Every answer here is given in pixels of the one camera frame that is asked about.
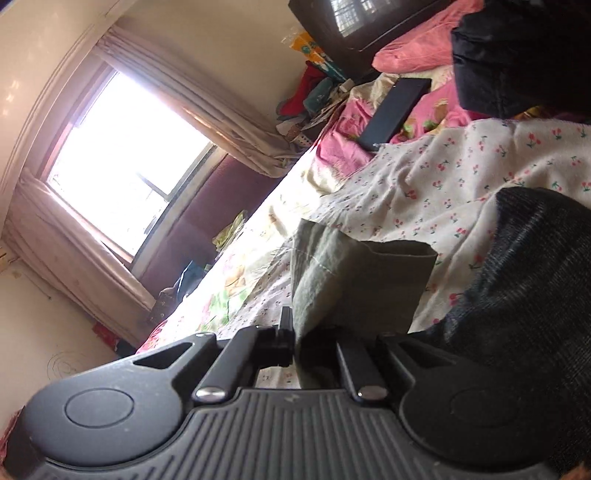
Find red garment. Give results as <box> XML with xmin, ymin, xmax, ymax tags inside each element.
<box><xmin>281</xmin><ymin>64</ymin><xmax>325</xmax><ymax>117</ymax></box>

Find beige curtain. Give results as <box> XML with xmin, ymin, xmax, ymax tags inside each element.
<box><xmin>95</xmin><ymin>25</ymin><xmax>305</xmax><ymax>178</ymax></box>
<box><xmin>4</xmin><ymin>168</ymin><xmax>158</xmax><ymax>343</ymax></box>

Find red patterned cloth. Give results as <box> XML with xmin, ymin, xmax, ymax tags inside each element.
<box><xmin>92</xmin><ymin>322</ymin><xmax>123</xmax><ymax>354</ymax></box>

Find yellow printed packet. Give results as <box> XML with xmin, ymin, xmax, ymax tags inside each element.
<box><xmin>290</xmin><ymin>31</ymin><xmax>334</xmax><ymax>71</ymax></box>

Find pink quilt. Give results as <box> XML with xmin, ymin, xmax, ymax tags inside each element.
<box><xmin>373</xmin><ymin>0</ymin><xmax>469</xmax><ymax>73</ymax></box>

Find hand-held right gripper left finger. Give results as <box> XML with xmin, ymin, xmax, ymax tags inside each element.
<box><xmin>133</xmin><ymin>306</ymin><xmax>297</xmax><ymax>402</ymax></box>

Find purple upholstered bed end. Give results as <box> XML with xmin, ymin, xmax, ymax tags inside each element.
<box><xmin>134</xmin><ymin>154</ymin><xmax>288</xmax><ymax>320</ymax></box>

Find cherry print bed sheet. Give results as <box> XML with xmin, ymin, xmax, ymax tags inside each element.
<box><xmin>161</xmin><ymin>117</ymin><xmax>591</xmax><ymax>393</ymax></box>

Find dark glossy wooden headboard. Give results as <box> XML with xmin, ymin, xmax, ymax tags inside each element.
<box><xmin>288</xmin><ymin>0</ymin><xmax>463</xmax><ymax>77</ymax></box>

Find black flat box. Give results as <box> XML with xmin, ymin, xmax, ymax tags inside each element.
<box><xmin>358</xmin><ymin>77</ymin><xmax>433</xmax><ymax>152</ymax></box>

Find teal garment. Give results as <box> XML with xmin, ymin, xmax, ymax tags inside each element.
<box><xmin>305</xmin><ymin>78</ymin><xmax>335</xmax><ymax>112</ymax></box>

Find grey-green pants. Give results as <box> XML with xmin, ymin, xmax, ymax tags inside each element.
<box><xmin>290</xmin><ymin>218</ymin><xmax>438</xmax><ymax>389</ymax></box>

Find black cloth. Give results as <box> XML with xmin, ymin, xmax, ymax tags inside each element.
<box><xmin>450</xmin><ymin>0</ymin><xmax>591</xmax><ymax>120</ymax></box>

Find blue cloth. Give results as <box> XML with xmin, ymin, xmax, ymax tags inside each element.
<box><xmin>177</xmin><ymin>261</ymin><xmax>214</xmax><ymax>297</ymax></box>

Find person's black knit sweater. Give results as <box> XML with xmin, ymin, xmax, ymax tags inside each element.
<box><xmin>406</xmin><ymin>187</ymin><xmax>591</xmax><ymax>370</ymax></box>

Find pink floral bed sheet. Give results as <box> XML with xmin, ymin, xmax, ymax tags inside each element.
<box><xmin>137</xmin><ymin>74</ymin><xmax>467</xmax><ymax>356</ymax></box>

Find yellow-green packet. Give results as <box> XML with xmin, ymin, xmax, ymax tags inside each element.
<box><xmin>211</xmin><ymin>210</ymin><xmax>251</xmax><ymax>253</ymax></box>

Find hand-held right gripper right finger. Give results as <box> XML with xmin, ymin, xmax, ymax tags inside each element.
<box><xmin>335</xmin><ymin>335</ymin><xmax>468</xmax><ymax>401</ymax></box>

